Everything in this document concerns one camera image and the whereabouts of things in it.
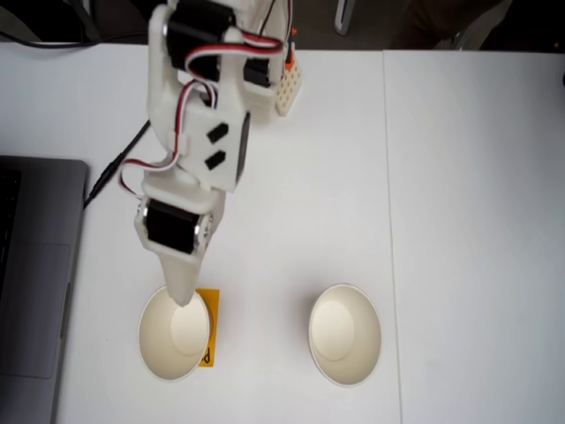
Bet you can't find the brown paper cup with note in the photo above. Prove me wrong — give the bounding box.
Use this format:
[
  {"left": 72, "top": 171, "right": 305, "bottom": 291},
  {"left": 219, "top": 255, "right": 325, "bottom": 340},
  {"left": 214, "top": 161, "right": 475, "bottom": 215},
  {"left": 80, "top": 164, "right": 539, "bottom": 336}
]
[{"left": 137, "top": 284, "right": 220, "bottom": 383}]

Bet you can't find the yellow handwritten sticky note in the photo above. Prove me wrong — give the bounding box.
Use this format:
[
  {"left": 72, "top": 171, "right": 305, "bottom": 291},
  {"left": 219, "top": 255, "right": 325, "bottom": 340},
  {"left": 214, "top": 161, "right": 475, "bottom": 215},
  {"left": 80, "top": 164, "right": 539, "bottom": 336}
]
[{"left": 195, "top": 288, "right": 221, "bottom": 368}]

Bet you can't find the grey laptop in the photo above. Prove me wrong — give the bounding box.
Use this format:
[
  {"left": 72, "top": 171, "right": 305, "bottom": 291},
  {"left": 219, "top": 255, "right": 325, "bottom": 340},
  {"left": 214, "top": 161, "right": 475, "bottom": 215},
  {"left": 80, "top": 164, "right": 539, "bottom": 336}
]
[{"left": 0, "top": 155, "right": 91, "bottom": 424}]

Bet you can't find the grey chair leg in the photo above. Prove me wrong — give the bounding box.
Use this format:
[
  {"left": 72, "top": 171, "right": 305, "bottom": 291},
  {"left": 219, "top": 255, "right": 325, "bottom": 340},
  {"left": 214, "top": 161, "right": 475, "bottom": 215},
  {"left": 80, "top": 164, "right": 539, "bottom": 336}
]
[
  {"left": 333, "top": 0, "right": 354, "bottom": 36},
  {"left": 449, "top": 19, "right": 486, "bottom": 50}
]

